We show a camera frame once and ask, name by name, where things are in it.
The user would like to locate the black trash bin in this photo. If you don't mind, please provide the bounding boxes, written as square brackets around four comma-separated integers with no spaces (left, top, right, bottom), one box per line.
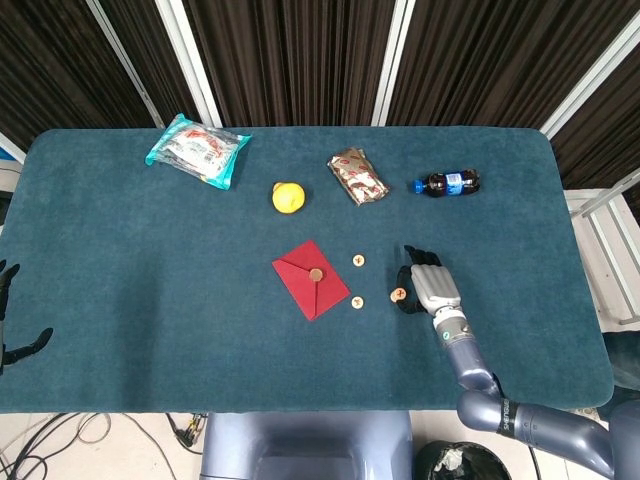
[413,440,512,480]

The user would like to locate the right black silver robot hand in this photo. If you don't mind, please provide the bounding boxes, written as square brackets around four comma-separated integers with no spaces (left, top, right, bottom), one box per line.
[396,243,462,317]

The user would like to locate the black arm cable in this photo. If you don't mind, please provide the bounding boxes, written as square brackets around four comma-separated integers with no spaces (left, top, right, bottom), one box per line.
[527,443,544,480]

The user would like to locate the white frame pole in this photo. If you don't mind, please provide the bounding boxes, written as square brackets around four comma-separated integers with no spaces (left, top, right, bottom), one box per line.
[154,0,224,129]
[370,0,417,127]
[539,22,640,141]

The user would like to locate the dark brown curtain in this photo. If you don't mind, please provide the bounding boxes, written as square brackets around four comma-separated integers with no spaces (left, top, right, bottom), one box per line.
[0,0,640,211]

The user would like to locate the red envelope with wax seal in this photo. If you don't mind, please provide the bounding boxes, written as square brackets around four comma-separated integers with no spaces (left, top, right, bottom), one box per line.
[271,239,353,323]

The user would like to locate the white panel with blue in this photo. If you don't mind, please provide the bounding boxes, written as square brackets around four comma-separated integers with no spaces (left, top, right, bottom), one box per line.
[0,130,26,164]

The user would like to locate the black plug with cable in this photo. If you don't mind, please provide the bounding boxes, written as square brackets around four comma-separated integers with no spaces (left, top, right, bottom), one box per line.
[167,412,207,455]

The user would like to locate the slim grey metal pole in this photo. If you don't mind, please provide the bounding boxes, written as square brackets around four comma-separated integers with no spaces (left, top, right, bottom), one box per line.
[84,0,166,129]

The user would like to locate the white floor cable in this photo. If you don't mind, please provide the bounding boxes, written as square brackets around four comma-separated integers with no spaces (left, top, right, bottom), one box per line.
[74,413,114,444]

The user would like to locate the yellow lemon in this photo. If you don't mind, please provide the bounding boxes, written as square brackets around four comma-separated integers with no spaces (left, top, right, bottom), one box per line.
[271,182,307,216]

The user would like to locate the gold red snack packet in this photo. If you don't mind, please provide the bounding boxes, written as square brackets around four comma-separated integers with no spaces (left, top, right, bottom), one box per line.
[327,146,391,207]

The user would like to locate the black floor cable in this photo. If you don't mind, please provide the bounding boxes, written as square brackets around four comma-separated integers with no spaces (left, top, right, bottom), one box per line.
[0,412,84,480]

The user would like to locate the cola bottle with blue cap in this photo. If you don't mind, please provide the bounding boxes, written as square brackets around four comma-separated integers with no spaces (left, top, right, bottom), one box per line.
[412,168,482,198]

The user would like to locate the teal table cloth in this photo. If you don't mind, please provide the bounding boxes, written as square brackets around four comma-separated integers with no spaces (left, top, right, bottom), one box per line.
[0,126,616,415]

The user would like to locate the aluminium profile frame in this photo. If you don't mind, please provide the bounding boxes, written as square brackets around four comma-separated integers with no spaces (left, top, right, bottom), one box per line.
[564,167,640,326]

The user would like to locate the teal clear snack bag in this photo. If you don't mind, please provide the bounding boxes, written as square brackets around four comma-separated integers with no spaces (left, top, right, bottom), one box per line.
[144,112,253,192]

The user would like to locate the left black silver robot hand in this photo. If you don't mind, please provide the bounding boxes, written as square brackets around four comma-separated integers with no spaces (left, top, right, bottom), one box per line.
[0,259,55,375]

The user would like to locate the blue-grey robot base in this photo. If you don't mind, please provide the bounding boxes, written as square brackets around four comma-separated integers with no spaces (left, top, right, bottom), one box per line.
[199,410,415,480]

